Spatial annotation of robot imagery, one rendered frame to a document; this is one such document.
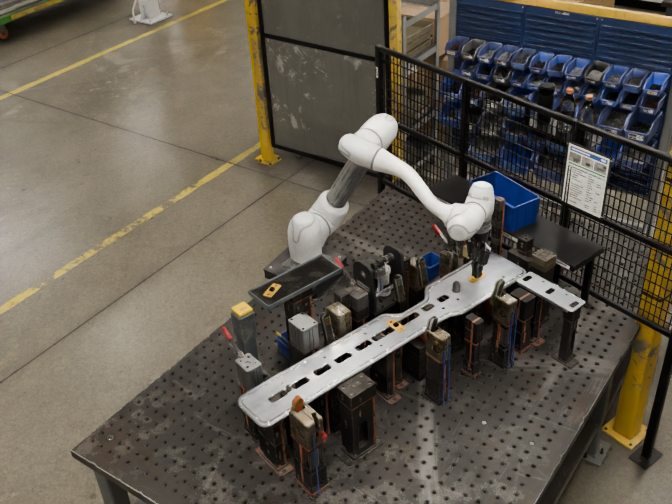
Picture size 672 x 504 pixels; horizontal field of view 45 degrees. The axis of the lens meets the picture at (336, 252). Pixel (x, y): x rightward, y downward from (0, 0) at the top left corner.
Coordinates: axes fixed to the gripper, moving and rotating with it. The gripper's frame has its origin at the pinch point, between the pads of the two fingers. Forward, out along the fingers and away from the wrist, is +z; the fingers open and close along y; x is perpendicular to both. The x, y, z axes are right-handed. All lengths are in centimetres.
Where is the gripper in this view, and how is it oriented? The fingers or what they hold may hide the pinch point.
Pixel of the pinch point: (477, 269)
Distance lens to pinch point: 350.1
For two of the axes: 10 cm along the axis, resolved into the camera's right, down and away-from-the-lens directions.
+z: 0.5, 8.2, 5.7
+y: 6.3, 4.2, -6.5
